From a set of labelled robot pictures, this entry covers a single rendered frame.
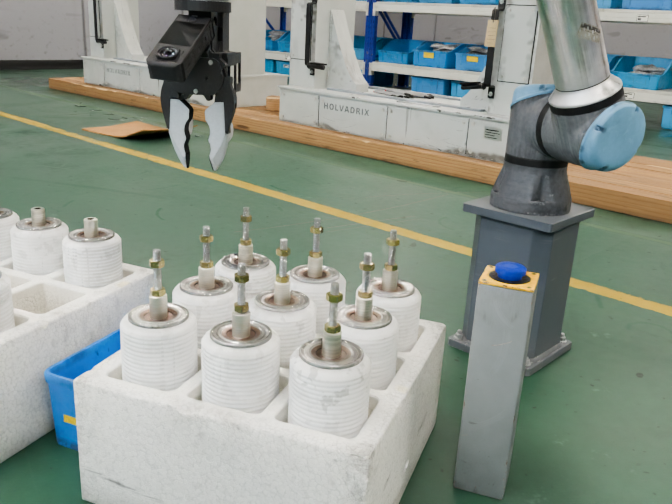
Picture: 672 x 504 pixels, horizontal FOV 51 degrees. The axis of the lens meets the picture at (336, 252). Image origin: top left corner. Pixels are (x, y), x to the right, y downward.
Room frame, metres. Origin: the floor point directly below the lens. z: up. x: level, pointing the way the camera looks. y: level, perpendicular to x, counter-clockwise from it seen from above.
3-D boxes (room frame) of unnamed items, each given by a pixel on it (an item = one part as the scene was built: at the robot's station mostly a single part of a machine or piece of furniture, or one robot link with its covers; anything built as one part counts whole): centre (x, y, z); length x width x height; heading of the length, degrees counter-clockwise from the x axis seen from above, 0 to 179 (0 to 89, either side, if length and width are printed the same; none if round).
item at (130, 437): (0.89, 0.07, 0.09); 0.39 x 0.39 x 0.18; 70
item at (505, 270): (0.86, -0.23, 0.32); 0.04 x 0.04 x 0.02
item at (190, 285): (0.93, 0.18, 0.25); 0.08 x 0.08 x 0.01
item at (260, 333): (0.78, 0.11, 0.25); 0.08 x 0.08 x 0.01
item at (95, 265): (1.13, 0.42, 0.16); 0.10 x 0.10 x 0.18
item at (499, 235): (1.32, -0.37, 0.15); 0.19 x 0.19 x 0.30; 48
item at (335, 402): (0.74, 0.00, 0.16); 0.10 x 0.10 x 0.18
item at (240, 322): (0.78, 0.11, 0.26); 0.02 x 0.02 x 0.03
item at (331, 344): (0.74, 0.00, 0.26); 0.02 x 0.02 x 0.03
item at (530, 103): (1.31, -0.37, 0.47); 0.13 x 0.12 x 0.14; 23
